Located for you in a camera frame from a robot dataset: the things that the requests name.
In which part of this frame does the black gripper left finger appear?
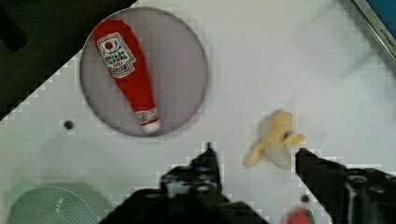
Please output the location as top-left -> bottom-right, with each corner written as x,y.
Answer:
160,142 -> 222,198

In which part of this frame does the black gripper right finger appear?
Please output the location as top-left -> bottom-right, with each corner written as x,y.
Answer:
295,148 -> 396,224

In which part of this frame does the yellow plush peeled banana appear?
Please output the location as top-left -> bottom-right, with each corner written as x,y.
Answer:
244,112 -> 305,170

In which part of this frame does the black silver toaster oven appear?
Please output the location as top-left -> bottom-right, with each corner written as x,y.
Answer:
351,0 -> 396,61

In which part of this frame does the red plush strawberry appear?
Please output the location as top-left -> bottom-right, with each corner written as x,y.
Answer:
286,208 -> 316,224

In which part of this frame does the grey round plate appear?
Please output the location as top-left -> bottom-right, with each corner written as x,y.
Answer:
79,7 -> 209,137

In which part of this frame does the green perforated colander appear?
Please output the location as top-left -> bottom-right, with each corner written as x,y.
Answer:
4,179 -> 113,224

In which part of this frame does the red plush ketchup bottle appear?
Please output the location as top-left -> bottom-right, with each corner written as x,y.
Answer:
93,21 -> 161,133

